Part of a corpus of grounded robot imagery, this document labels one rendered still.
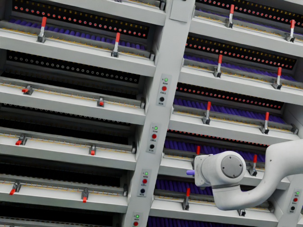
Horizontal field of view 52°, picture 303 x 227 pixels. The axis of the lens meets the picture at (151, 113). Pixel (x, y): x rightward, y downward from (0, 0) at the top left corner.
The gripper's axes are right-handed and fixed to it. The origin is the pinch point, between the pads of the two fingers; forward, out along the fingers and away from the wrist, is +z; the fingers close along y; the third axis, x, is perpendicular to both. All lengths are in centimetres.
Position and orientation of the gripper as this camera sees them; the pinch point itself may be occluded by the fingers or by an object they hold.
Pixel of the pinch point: (198, 172)
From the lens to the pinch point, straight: 113.8
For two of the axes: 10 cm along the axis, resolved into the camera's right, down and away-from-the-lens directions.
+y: -0.1, 9.7, -2.3
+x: 9.9, 0.4, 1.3
